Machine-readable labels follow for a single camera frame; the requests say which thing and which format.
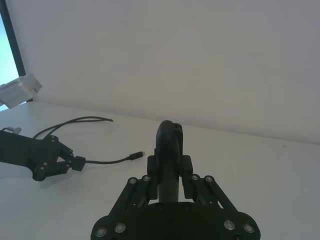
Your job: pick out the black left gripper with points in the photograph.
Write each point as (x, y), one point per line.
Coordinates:
(22, 152)

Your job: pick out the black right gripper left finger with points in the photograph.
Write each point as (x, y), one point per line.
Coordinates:
(136, 192)

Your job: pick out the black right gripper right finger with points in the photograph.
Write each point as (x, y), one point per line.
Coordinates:
(212, 195)

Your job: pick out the white table cloth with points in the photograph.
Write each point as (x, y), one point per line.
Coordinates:
(250, 175)

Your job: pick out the dark post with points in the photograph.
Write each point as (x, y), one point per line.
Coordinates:
(15, 37)

